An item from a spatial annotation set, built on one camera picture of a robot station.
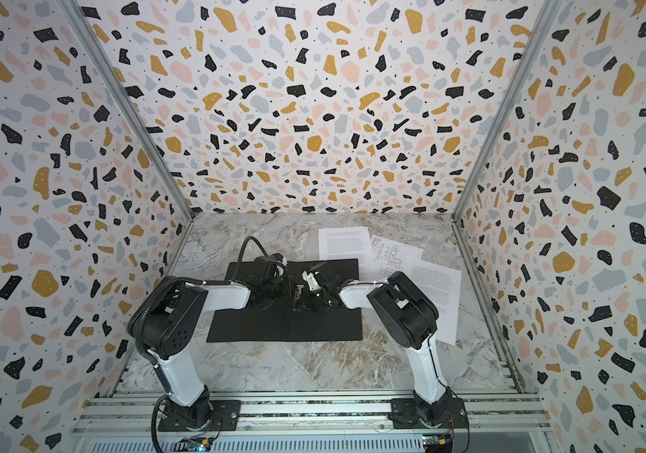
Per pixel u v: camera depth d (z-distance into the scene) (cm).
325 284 79
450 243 114
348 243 114
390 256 110
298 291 97
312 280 91
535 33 75
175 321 49
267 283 81
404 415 73
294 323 92
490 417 75
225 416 73
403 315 53
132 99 87
